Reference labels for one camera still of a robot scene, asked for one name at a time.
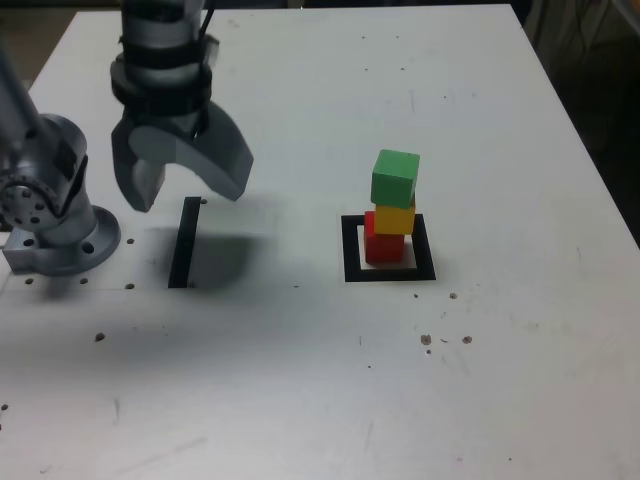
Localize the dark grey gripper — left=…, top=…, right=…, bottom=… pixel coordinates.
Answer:
left=110, top=101, right=256, bottom=214

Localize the green cube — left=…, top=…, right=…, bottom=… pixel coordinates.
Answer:
left=369, top=148, right=422, bottom=210

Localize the red cube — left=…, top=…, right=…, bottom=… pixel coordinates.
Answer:
left=363, top=209, right=407, bottom=266

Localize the yellow cube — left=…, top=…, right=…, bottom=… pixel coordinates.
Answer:
left=373, top=198, right=418, bottom=237

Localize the black tape square outline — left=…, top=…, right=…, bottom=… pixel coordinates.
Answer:
left=340, top=213, right=437, bottom=284

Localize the black tape strip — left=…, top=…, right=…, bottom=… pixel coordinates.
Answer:
left=167, top=196, right=203, bottom=290

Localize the white metal rack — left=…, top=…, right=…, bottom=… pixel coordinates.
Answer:
left=519, top=0, right=621, bottom=96

